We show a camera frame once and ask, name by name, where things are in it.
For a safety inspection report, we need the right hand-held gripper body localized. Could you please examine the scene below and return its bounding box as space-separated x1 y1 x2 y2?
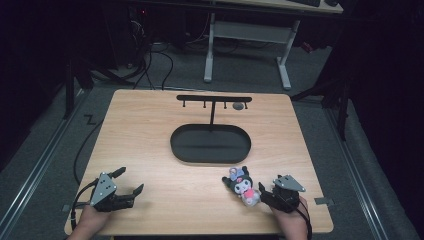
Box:
266 174 307 214

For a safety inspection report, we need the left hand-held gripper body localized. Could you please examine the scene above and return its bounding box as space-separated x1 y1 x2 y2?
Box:
89 172 135 213

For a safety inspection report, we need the black and pink plush toy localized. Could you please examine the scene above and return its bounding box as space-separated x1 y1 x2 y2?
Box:
221 165 262 207

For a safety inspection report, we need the person's right hand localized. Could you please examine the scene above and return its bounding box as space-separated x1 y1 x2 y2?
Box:
270 196 310 240

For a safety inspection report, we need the person's left hand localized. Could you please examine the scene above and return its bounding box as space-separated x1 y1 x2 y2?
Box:
66 205 111 240

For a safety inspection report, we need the black hook rack with tray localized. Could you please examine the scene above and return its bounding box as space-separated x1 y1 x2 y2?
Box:
169 94 253 165

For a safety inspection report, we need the black metal stand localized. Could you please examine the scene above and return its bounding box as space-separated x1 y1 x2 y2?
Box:
290 74 351 141
62 58 96 120

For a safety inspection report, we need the black keyboard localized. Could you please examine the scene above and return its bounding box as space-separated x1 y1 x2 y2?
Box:
288 0 322 8

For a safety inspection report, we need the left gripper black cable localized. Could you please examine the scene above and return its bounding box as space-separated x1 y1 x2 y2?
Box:
70 178 100 232

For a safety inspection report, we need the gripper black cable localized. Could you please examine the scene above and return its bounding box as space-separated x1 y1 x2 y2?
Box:
70 178 100 232
297 196 314 240

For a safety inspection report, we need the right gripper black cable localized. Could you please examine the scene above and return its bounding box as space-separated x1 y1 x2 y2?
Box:
297 196 314 240

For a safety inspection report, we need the black floor cable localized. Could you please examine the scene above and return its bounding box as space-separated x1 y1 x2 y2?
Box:
73 114 105 186

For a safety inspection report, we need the metal floor rail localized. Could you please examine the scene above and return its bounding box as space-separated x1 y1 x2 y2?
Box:
324 108 391 240
0 88 88 234

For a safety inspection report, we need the bundle of black floor cables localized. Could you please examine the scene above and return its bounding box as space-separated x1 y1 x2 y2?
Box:
128 19 209 91

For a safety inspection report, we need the white desk frame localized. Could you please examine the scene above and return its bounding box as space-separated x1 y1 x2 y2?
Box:
203 0 344 91

